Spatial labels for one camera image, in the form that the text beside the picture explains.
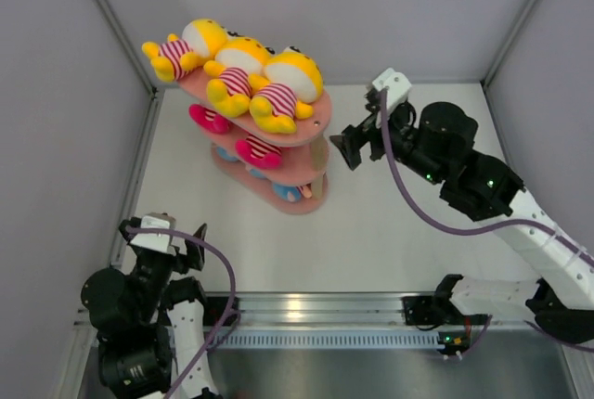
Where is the peach-faced boy plush doll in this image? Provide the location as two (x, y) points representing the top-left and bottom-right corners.
(245, 165), (267, 180)

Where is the purple cable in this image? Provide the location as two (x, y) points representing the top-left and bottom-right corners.
(378, 86), (594, 362)
(124, 226), (242, 399)

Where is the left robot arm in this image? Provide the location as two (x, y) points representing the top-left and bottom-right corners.
(81, 214), (220, 398)

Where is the pink three-tier wooden shelf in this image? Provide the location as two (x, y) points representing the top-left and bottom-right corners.
(202, 91), (332, 214)

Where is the yellow plush striped shirt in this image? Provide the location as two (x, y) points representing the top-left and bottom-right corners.
(203, 37), (275, 118)

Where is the large yellow plush on shelf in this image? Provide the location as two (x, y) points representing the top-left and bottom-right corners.
(141, 19), (230, 83)

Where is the pink plush striped shirt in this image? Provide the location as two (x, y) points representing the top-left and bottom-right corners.
(188, 104), (231, 135)

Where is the slotted grey cable duct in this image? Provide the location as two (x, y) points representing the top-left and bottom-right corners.
(213, 329), (445, 350)

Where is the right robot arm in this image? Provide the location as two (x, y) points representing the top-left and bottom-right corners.
(330, 90), (593, 350)

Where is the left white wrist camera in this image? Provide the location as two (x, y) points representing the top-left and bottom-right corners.
(129, 212), (176, 253)

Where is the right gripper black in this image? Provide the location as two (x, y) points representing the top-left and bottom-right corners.
(332, 100), (446, 186)

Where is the blue plush under shelf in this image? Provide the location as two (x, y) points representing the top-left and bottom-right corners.
(214, 147), (238, 162)

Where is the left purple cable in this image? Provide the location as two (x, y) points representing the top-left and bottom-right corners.
(124, 226), (242, 399)

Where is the aluminium front rail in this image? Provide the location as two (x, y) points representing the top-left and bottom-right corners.
(234, 292), (427, 328)

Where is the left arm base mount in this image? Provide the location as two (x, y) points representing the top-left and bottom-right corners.
(202, 295), (239, 327)

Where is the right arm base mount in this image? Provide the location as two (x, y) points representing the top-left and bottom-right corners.
(402, 295), (465, 330)

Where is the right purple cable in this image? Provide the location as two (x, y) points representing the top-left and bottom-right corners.
(378, 86), (594, 362)

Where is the white pink-eared plush toy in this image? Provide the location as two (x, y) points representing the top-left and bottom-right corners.
(235, 135), (283, 170)

